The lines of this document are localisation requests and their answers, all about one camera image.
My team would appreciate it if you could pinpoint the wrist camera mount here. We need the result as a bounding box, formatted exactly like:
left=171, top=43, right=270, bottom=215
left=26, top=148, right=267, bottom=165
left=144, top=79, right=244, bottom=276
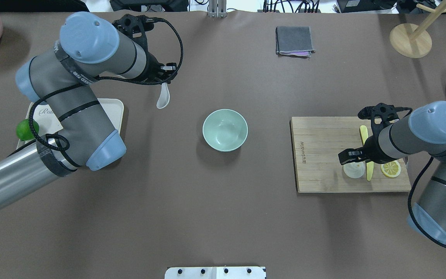
left=112, top=14, right=154, bottom=50
left=357, top=103, right=413, bottom=132

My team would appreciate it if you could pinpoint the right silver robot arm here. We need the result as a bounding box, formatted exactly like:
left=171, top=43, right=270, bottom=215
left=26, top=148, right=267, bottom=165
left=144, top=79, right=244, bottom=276
left=338, top=101, right=446, bottom=248

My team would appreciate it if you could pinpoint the green lime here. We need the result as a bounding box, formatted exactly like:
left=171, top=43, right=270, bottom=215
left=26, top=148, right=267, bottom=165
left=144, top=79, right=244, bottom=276
left=16, top=119, right=35, bottom=141

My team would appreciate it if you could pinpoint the beige rabbit tray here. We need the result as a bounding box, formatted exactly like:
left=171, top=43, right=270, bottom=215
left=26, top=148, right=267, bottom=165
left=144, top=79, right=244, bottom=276
left=34, top=98, right=124, bottom=136

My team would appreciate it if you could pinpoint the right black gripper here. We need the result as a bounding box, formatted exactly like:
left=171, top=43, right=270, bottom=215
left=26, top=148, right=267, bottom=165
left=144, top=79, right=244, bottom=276
left=338, top=136, right=400, bottom=165

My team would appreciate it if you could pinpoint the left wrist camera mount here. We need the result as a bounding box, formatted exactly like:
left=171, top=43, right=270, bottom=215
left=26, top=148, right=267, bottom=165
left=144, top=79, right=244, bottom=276
left=112, top=14, right=154, bottom=50

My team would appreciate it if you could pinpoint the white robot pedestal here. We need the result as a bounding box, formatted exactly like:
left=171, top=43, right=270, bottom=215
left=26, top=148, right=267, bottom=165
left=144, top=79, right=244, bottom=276
left=164, top=265, right=267, bottom=279

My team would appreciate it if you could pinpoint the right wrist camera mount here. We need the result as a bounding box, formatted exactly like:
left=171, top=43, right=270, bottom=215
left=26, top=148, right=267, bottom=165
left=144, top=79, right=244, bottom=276
left=357, top=103, right=413, bottom=132

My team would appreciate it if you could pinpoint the yellow plastic knife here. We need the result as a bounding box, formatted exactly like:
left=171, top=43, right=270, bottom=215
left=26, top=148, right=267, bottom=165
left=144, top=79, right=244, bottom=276
left=359, top=125, right=374, bottom=182

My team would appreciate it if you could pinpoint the lemon slice upper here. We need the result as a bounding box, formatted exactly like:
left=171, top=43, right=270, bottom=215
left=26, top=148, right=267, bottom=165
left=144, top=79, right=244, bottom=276
left=379, top=160, right=401, bottom=178

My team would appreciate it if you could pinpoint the bamboo cutting board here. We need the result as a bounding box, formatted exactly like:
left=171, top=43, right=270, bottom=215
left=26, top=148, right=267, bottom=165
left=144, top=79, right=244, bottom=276
left=290, top=117, right=411, bottom=193

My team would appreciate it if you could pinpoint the white ceramic spoon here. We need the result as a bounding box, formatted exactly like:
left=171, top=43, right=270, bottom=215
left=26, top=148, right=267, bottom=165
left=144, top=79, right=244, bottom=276
left=156, top=83, right=170, bottom=109

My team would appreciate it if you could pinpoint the wooden mug tree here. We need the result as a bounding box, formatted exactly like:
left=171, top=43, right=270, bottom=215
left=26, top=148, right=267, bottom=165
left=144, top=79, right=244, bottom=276
left=389, top=0, right=446, bottom=59

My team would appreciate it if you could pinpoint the aluminium frame post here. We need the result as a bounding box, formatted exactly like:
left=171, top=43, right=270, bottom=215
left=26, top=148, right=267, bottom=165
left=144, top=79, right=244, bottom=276
left=208, top=0, right=228, bottom=18

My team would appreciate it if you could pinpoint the grey folded cloth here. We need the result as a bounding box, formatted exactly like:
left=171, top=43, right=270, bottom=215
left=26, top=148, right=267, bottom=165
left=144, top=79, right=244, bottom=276
left=275, top=26, right=316, bottom=58

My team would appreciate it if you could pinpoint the green ceramic bowl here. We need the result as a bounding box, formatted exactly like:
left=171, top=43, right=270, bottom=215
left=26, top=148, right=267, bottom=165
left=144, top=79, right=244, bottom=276
left=202, top=109, right=249, bottom=152

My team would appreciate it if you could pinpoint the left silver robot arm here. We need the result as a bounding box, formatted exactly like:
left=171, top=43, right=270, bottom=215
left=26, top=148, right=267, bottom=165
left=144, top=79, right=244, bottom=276
left=0, top=11, right=181, bottom=210

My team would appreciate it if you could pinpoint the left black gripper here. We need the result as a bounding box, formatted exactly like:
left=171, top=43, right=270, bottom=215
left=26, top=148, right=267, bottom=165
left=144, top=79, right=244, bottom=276
left=145, top=52, right=178, bottom=84

